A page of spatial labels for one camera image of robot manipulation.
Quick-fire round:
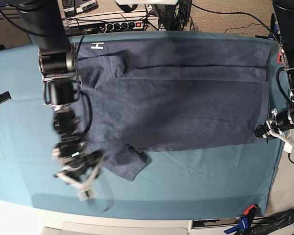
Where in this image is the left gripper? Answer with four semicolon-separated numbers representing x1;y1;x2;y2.
254;109;294;153

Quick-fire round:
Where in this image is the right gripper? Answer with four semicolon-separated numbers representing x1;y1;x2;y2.
52;146;104;193

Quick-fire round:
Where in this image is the blue-grey heather T-shirt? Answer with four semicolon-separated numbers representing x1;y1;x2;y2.
71;39;270;181

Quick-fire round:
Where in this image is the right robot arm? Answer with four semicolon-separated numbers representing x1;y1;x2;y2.
7;0;103;200

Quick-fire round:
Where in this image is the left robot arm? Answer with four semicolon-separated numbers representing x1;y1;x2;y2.
254;0;294;154

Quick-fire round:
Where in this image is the teal table cloth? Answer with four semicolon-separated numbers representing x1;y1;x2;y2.
0;30;294;217

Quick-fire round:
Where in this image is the orange black clamp upper right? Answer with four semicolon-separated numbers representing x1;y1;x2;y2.
277;48;284;64

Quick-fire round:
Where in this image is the orange blue clamp bottom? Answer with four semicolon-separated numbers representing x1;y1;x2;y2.
224;204;258;235

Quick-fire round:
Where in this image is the black plastic bag bottom right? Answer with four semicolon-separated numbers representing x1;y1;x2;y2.
250;209;294;235

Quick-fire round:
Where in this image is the blue clamp upper right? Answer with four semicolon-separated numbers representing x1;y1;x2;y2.
268;13;280;40

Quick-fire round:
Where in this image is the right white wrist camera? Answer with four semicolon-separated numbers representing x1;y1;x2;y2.
77;188;96;201

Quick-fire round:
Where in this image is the black camera cable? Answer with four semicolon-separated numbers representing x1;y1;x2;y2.
74;31;113;213
275;66;294;165

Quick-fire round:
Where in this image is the white power strip red switch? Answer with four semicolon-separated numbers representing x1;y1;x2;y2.
85;18;160;34

